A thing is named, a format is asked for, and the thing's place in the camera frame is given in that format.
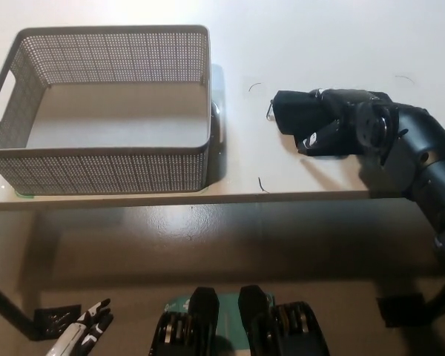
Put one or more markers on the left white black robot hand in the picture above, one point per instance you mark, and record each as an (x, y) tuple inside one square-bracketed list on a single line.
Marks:
[(92, 320)]

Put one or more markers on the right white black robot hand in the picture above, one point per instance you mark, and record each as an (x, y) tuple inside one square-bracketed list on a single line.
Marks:
[(356, 107)]

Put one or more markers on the black ribbed robot body block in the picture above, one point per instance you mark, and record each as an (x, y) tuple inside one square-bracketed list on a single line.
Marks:
[(204, 311), (256, 311)]

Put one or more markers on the black robot legs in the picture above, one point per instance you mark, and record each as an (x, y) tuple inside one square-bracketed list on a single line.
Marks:
[(228, 322)]

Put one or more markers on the grey perforated plastic basket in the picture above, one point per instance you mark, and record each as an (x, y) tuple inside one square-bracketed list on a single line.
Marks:
[(96, 168)]

